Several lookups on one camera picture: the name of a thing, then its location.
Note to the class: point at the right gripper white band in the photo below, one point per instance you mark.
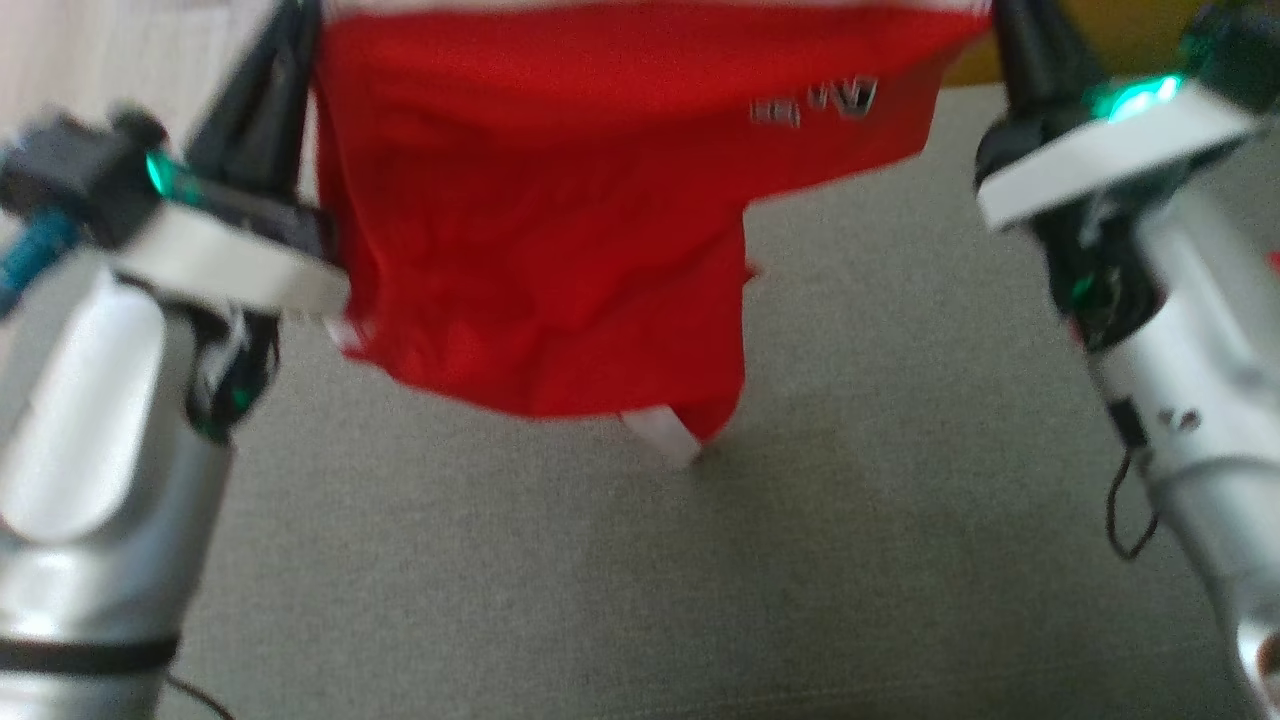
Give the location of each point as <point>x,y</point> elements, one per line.
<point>1090,150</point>

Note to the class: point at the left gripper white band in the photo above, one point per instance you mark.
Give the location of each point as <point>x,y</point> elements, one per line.
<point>230,260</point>

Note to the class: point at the red white basketball jersey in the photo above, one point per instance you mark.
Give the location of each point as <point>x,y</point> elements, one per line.
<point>550,220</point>

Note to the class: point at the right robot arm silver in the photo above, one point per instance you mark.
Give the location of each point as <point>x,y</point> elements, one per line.
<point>1210,380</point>

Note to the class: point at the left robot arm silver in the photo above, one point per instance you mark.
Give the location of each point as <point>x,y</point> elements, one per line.
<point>90,450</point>

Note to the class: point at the yellow upholstered backrest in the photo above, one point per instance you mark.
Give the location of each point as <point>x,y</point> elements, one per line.
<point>1130,45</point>

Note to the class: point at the grey sofa seat cushion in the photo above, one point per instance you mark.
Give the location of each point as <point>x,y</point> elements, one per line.
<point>800,550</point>

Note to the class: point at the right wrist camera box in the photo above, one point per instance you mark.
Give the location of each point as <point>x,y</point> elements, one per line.
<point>1235,45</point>

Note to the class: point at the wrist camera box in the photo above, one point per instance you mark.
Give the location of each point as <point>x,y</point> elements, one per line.
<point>80,175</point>
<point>1235,45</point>

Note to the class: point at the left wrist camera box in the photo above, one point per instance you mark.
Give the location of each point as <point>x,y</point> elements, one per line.
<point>80,175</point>

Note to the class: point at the left teal camera connector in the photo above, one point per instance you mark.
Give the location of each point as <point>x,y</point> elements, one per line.
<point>35,260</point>

